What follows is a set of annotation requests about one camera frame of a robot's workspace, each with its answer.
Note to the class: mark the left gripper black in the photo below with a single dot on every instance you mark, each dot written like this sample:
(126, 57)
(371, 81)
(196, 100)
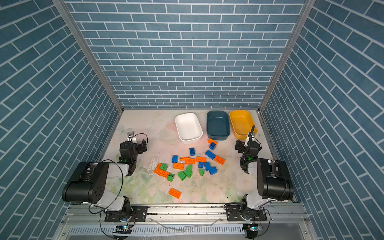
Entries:
(129, 144)

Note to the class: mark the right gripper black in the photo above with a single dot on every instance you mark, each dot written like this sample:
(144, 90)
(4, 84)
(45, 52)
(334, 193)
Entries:
(247, 147)

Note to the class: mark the yellow plastic bin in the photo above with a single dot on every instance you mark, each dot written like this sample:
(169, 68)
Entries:
(242, 123)

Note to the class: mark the green square brick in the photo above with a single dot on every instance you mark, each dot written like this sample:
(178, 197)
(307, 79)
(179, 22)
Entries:
(163, 167)

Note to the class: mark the dark teal plastic bin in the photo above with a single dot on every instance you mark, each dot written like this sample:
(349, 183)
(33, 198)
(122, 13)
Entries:
(218, 125)

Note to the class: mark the blue long brick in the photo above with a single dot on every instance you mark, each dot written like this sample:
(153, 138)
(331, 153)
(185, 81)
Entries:
(210, 155)

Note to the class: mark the white plastic bin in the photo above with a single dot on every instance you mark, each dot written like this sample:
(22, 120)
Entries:
(189, 128)

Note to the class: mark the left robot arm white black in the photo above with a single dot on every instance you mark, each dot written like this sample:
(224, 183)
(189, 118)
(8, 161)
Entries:
(88, 185)

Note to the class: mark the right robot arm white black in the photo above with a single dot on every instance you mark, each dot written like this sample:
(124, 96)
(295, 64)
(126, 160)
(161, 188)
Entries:
(273, 184)

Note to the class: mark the orange long brick left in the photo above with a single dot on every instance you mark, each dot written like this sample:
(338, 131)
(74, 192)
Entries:
(159, 172)

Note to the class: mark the green small brick lower left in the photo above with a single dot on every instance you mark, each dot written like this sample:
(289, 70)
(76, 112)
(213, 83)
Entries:
(170, 177)

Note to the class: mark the green slope brick right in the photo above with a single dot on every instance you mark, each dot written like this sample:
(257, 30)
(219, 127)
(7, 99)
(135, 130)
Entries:
(201, 172)

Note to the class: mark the green slope brick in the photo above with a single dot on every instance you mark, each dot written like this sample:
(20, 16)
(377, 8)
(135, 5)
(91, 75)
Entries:
(189, 171)
(201, 172)

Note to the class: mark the orange flat brick front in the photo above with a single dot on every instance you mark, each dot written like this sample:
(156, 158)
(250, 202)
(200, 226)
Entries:
(175, 193)

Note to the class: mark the green slope brick centre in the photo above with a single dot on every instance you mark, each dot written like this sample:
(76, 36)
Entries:
(189, 171)

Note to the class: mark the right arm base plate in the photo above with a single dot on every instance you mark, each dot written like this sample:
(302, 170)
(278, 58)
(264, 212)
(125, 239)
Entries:
(236, 213)

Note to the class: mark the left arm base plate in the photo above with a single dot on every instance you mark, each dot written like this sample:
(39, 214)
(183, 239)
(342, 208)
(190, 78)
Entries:
(127, 214)

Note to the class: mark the aluminium front rail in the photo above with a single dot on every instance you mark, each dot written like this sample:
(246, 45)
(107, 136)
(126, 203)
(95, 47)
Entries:
(285, 221)

